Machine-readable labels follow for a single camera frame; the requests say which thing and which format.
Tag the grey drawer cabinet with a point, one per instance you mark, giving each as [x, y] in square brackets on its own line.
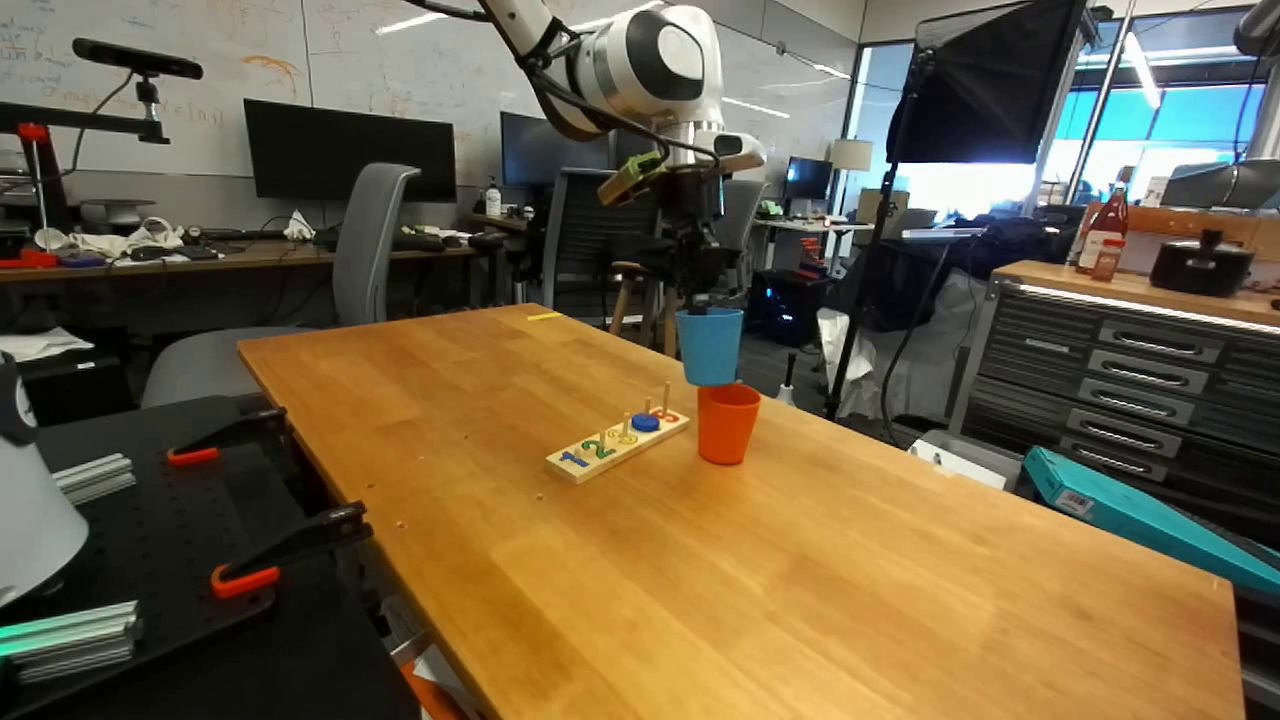
[1134, 387]

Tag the grey swivel chair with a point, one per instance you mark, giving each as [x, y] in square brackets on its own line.
[745, 226]

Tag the grey office chair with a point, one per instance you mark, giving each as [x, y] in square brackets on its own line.
[363, 252]

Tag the black camera on mount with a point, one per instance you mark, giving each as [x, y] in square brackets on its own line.
[135, 63]

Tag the red bottle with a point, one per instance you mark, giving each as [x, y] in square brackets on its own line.
[1104, 236]

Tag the white lamp shade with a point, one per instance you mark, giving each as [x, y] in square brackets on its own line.
[32, 521]

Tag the orange plastic cup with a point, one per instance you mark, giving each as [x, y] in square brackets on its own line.
[726, 427]

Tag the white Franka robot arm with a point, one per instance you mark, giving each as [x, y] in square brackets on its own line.
[625, 65]

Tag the wooden office desk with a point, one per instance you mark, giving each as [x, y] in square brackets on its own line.
[200, 262]

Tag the black side board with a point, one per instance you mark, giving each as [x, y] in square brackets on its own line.
[187, 586]

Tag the aluminium profile stack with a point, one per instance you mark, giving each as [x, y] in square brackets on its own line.
[64, 636]
[95, 476]

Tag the teal plastic case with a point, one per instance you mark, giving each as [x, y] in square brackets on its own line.
[1147, 521]

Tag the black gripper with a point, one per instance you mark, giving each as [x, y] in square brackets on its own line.
[689, 214]

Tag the white table lamp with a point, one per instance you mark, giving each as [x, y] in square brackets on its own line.
[850, 160]

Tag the black light stand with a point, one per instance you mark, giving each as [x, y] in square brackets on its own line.
[865, 285]

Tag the white box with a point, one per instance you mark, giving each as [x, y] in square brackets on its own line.
[960, 460]

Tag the black softbox light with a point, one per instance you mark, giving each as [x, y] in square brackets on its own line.
[988, 83]

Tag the black mesh office chair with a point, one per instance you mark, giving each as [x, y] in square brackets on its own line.
[592, 240]

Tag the wooden stool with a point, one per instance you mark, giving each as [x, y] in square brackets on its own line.
[639, 295]

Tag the blue plastic cup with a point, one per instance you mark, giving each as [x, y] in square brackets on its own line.
[709, 344]

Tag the wooden number puzzle board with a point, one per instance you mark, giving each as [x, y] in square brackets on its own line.
[606, 449]

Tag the large black monitor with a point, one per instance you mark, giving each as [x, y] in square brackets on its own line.
[349, 154]

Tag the dark wide monitor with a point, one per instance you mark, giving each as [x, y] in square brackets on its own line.
[541, 148]

